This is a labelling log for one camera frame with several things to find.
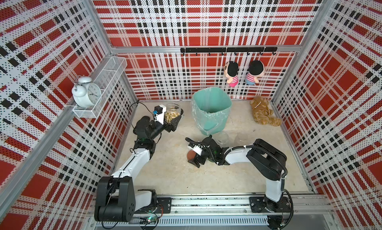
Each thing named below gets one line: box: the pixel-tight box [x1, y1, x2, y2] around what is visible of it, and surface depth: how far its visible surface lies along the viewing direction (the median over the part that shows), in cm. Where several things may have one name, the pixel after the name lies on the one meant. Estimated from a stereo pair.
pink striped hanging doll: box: [223, 60, 239, 88], surface depth 97 cm
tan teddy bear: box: [249, 96, 283, 127], surface depth 106 cm
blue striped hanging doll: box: [245, 59, 266, 86], surface depth 100 cm
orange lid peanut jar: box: [164, 102, 184, 126], surface depth 77 cm
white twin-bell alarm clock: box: [71, 76, 102, 109], surface depth 63 cm
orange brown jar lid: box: [187, 149, 196, 160], surface depth 92 cm
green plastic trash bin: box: [191, 87, 233, 135], surface depth 90 cm
